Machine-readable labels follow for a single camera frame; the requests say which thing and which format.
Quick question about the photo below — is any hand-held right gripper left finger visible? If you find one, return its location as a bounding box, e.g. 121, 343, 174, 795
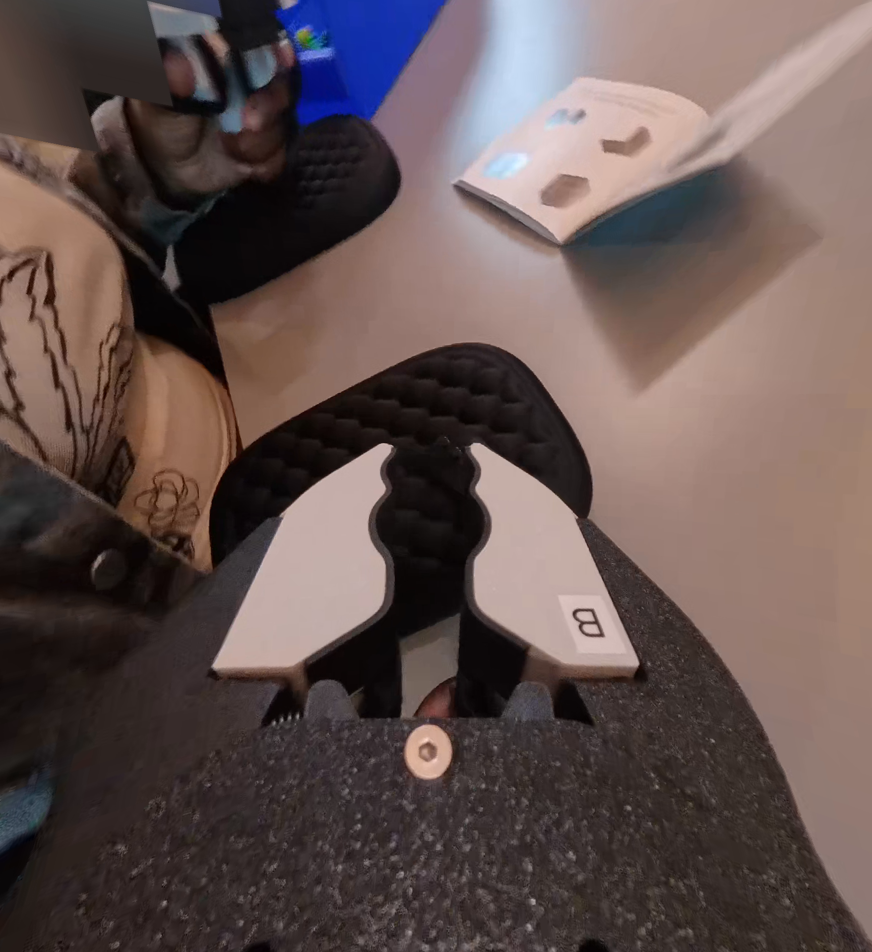
211, 443, 395, 681

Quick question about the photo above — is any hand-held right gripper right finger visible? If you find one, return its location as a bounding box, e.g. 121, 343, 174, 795
466, 443, 643, 681

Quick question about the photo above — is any person's left forearm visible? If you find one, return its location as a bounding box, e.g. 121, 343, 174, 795
67, 95, 221, 246

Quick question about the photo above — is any lego instruction booklet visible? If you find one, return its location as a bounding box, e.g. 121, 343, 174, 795
452, 0, 872, 248

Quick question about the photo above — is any person's left hand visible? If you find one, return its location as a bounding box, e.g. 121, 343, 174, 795
125, 33, 297, 211

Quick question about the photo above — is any large blue plastic bin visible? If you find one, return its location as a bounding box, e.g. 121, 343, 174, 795
276, 0, 449, 126

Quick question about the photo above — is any person's denim jacket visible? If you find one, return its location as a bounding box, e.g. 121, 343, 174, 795
0, 416, 217, 952

